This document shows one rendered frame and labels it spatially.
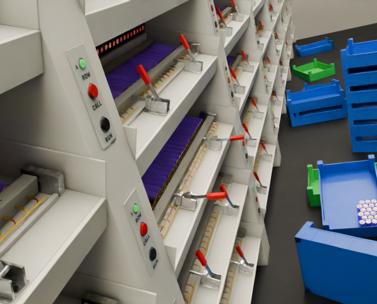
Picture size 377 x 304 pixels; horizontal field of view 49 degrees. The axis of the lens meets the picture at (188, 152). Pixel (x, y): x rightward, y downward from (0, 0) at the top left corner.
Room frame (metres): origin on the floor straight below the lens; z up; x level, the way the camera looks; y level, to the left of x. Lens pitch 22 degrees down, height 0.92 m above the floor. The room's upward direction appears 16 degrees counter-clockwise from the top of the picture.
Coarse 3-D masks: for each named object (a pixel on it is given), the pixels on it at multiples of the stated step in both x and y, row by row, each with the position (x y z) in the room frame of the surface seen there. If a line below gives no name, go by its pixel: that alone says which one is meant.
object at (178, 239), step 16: (192, 112) 1.14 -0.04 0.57; (208, 112) 1.11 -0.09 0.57; (224, 112) 1.10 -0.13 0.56; (224, 128) 1.07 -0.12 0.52; (224, 144) 0.97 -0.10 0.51; (208, 160) 0.89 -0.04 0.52; (208, 176) 0.82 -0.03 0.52; (192, 192) 0.76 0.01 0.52; (208, 192) 0.79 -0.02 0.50; (176, 208) 0.70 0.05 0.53; (176, 224) 0.65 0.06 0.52; (192, 224) 0.65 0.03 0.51; (176, 240) 0.61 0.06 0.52; (176, 256) 0.57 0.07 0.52; (176, 272) 0.55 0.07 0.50
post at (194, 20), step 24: (192, 0) 1.11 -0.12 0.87; (168, 24) 1.14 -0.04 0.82; (192, 24) 1.11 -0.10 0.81; (216, 72) 1.10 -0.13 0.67; (216, 96) 1.11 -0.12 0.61; (240, 120) 1.18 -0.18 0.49; (240, 144) 1.12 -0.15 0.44; (240, 168) 1.10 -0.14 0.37; (264, 240) 1.14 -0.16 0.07; (264, 264) 1.10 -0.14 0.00
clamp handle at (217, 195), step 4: (216, 192) 0.69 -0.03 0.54; (220, 192) 0.69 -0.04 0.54; (224, 192) 0.68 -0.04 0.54; (188, 196) 0.70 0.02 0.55; (192, 196) 0.71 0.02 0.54; (196, 196) 0.70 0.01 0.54; (200, 196) 0.70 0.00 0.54; (204, 196) 0.69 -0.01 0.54; (208, 196) 0.69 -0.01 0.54; (212, 196) 0.68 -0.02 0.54; (216, 196) 0.68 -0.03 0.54; (220, 196) 0.68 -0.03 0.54; (224, 196) 0.68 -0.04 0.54
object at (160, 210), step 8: (208, 120) 1.06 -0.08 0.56; (200, 128) 1.01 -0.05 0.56; (208, 128) 1.02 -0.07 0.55; (216, 128) 1.05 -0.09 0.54; (200, 136) 0.96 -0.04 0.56; (192, 144) 0.92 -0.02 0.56; (200, 144) 0.94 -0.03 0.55; (192, 152) 0.88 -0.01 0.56; (184, 160) 0.84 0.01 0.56; (192, 160) 0.87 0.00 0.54; (200, 160) 0.87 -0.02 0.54; (184, 168) 0.81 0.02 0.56; (176, 176) 0.78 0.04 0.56; (184, 176) 0.80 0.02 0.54; (192, 176) 0.80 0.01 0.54; (168, 184) 0.75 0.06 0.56; (176, 184) 0.75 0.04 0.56; (168, 192) 0.72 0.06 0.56; (176, 192) 0.74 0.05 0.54; (160, 200) 0.69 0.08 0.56; (168, 200) 0.69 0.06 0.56; (160, 208) 0.67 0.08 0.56; (160, 216) 0.64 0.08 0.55
